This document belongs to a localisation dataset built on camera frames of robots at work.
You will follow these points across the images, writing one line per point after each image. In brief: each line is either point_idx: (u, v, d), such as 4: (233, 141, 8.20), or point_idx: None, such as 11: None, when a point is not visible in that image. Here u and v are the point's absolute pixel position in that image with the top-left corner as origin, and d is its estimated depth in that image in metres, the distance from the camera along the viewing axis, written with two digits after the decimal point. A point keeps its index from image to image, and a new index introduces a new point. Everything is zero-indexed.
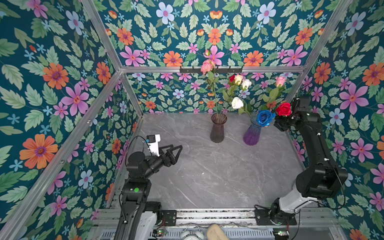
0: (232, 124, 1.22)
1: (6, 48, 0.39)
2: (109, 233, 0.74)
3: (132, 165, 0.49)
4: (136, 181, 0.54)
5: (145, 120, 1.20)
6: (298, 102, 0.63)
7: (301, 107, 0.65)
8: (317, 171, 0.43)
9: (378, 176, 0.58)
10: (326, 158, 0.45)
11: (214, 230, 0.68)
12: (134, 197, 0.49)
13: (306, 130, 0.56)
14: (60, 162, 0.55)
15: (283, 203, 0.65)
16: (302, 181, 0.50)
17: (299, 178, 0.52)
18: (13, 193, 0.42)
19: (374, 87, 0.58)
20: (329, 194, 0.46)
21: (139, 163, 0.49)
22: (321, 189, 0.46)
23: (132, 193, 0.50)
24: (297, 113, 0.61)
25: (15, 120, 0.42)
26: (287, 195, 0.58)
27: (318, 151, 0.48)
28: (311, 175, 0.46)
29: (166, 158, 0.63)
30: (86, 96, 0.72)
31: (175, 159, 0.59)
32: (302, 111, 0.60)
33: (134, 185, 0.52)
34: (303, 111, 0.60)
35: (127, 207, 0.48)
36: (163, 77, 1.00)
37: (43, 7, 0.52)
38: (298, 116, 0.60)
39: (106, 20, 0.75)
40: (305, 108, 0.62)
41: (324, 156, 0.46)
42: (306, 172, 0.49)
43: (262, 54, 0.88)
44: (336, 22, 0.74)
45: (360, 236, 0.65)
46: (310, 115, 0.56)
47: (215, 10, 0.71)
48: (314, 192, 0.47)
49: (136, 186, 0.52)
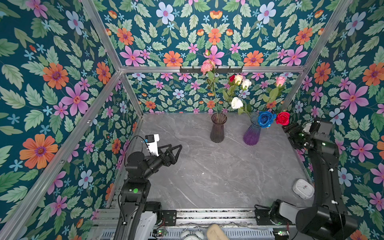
0: (232, 124, 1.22)
1: (6, 48, 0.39)
2: (109, 233, 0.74)
3: (131, 164, 0.49)
4: (135, 182, 0.53)
5: (145, 120, 1.20)
6: (318, 126, 0.57)
7: (319, 133, 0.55)
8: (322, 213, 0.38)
9: (378, 176, 0.58)
10: (334, 201, 0.39)
11: (214, 230, 0.68)
12: (133, 197, 0.49)
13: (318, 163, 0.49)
14: (60, 162, 0.55)
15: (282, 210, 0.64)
16: (301, 219, 0.45)
17: (299, 215, 0.46)
18: (13, 193, 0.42)
19: (374, 87, 0.58)
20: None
21: (138, 163, 0.49)
22: (324, 234, 0.41)
23: (131, 193, 0.50)
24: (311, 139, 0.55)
25: (15, 120, 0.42)
26: (288, 208, 0.60)
27: (327, 191, 0.41)
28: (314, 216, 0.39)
29: (166, 157, 0.62)
30: (86, 96, 0.72)
31: (175, 158, 0.59)
32: (317, 139, 0.52)
33: (133, 186, 0.51)
34: (319, 138, 0.52)
35: (126, 208, 0.47)
36: (163, 77, 1.00)
37: (43, 7, 0.52)
38: (312, 144, 0.53)
39: (106, 20, 0.75)
40: (323, 135, 0.54)
41: (332, 199, 0.40)
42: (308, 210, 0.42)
43: (262, 54, 0.88)
44: (336, 22, 0.74)
45: (360, 237, 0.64)
46: (325, 145, 0.49)
47: (215, 10, 0.71)
48: (315, 235, 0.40)
49: (135, 186, 0.51)
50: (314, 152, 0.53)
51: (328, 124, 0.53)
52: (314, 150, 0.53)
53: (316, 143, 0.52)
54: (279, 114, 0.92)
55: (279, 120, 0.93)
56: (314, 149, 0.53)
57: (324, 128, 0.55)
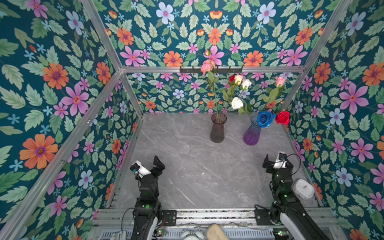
0: (232, 124, 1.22)
1: (7, 48, 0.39)
2: (109, 233, 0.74)
3: (144, 186, 0.59)
4: (147, 199, 0.63)
5: (145, 120, 1.20)
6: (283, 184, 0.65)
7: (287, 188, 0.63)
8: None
9: (378, 176, 0.58)
10: (323, 239, 0.46)
11: (214, 230, 0.68)
12: (145, 212, 0.59)
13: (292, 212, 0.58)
14: (60, 162, 0.55)
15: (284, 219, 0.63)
16: None
17: None
18: (13, 193, 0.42)
19: (374, 87, 0.58)
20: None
21: (150, 184, 0.60)
22: None
23: (144, 209, 0.60)
24: (278, 194, 0.65)
25: (15, 120, 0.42)
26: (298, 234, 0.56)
27: (315, 233, 0.48)
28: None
29: (155, 169, 0.71)
30: (86, 96, 0.72)
31: (162, 164, 0.73)
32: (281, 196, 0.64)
33: (145, 202, 0.62)
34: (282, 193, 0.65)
35: (139, 222, 0.57)
36: (163, 77, 1.00)
37: (43, 7, 0.52)
38: (279, 201, 0.63)
39: (106, 20, 0.75)
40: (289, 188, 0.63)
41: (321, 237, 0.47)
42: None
43: (262, 54, 0.88)
44: (336, 22, 0.74)
45: (360, 237, 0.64)
46: (289, 195, 0.63)
47: (215, 10, 0.71)
48: None
49: (147, 203, 0.62)
50: (281, 205, 0.65)
51: (290, 181, 0.60)
52: (282, 204, 0.63)
53: (281, 197, 0.64)
54: (279, 114, 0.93)
55: (279, 119, 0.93)
56: (282, 203, 0.63)
57: (288, 185, 0.61)
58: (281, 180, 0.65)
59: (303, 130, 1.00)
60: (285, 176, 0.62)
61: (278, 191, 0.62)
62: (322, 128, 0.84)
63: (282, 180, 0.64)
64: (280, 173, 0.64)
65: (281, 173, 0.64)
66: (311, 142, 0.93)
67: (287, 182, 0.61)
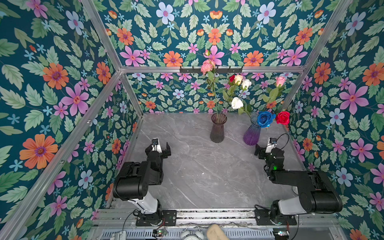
0: (232, 124, 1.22)
1: (6, 48, 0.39)
2: (109, 233, 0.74)
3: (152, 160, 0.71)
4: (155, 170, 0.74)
5: (145, 120, 1.20)
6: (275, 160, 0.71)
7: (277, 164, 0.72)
8: (318, 198, 0.44)
9: (378, 176, 0.58)
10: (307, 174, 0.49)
11: (214, 230, 0.68)
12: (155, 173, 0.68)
13: (280, 176, 0.68)
14: (60, 162, 0.55)
15: (283, 206, 0.64)
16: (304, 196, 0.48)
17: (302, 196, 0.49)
18: (13, 193, 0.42)
19: (374, 87, 0.58)
20: (335, 210, 0.43)
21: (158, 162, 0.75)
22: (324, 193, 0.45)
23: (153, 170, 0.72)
24: (271, 170, 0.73)
25: (15, 120, 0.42)
26: (289, 203, 0.60)
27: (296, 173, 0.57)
28: (310, 207, 0.45)
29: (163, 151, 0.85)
30: (86, 96, 0.72)
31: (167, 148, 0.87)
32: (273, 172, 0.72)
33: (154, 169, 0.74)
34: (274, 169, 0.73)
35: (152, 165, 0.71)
36: (163, 77, 1.00)
37: (43, 7, 0.52)
38: (272, 176, 0.72)
39: (106, 20, 0.75)
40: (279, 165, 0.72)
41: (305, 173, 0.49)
42: (301, 197, 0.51)
43: (262, 54, 0.88)
44: (336, 22, 0.74)
45: (360, 236, 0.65)
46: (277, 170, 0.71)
47: (215, 10, 0.71)
48: (321, 200, 0.44)
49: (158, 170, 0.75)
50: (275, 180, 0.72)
51: (282, 158, 0.69)
52: (275, 180, 0.72)
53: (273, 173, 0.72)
54: (279, 114, 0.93)
55: (280, 119, 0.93)
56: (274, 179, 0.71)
57: (279, 161, 0.72)
58: (274, 156, 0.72)
59: (303, 130, 1.00)
60: (277, 153, 0.72)
61: (271, 167, 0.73)
62: (322, 128, 0.84)
63: (275, 156, 0.74)
64: (274, 151, 0.81)
65: (274, 151, 0.81)
66: (311, 142, 0.93)
67: (279, 159, 0.72)
